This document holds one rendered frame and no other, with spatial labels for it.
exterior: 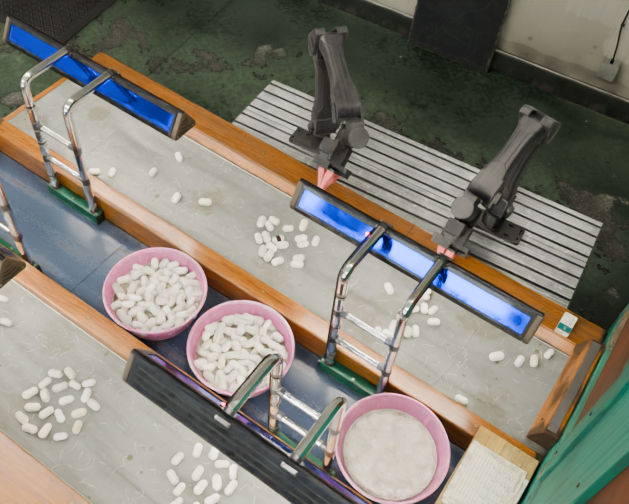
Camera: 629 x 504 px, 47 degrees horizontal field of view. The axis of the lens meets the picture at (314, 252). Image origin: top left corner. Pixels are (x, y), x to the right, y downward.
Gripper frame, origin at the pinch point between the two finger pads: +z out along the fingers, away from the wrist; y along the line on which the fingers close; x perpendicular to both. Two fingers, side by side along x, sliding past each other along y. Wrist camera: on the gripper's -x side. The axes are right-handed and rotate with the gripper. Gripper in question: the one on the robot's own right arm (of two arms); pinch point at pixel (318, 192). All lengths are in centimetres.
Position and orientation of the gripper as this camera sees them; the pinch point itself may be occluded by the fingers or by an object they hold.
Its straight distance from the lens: 200.8
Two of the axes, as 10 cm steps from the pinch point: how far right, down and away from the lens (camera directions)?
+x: 3.1, 0.4, 9.5
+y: 8.3, 4.7, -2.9
